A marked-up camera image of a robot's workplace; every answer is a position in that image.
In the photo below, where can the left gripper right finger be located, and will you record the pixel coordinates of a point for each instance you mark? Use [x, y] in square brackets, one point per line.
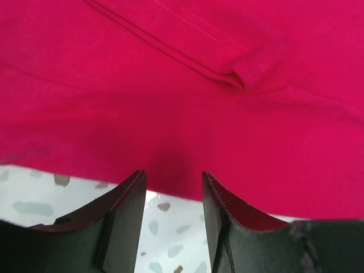
[241, 238]

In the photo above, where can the bright pink-red t-shirt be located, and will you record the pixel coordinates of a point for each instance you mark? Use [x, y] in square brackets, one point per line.
[265, 95]

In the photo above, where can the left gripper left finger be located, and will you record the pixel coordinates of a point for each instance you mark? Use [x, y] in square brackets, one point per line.
[101, 236]

